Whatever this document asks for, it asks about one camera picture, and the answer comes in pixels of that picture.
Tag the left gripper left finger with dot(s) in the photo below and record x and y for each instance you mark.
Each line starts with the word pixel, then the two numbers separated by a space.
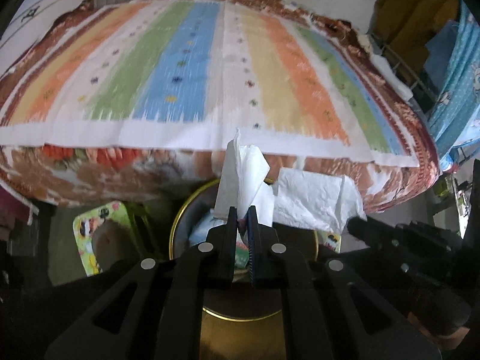
pixel 154 312

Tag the blue patterned curtain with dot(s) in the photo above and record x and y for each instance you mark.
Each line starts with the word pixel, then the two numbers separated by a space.
pixel 454 120

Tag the white rolled cloth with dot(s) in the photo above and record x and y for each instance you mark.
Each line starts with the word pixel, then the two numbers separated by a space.
pixel 382 65

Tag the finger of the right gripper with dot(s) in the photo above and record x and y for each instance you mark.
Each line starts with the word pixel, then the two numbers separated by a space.
pixel 375 234

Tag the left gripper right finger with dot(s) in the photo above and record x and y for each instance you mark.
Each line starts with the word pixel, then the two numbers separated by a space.
pixel 328 311

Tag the white paper tissue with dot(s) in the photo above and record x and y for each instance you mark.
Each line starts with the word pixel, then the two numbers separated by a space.
pixel 242 183

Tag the white wooden headboard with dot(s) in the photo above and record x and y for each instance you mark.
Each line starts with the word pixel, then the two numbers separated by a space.
pixel 32 23

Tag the striped colourful blanket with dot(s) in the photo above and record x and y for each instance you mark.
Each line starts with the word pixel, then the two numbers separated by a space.
pixel 181 74

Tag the large white tissue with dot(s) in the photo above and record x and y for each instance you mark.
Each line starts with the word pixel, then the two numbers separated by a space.
pixel 316 201

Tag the black gold-rimmed trash bin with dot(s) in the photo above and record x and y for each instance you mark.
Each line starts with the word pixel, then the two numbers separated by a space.
pixel 239 301

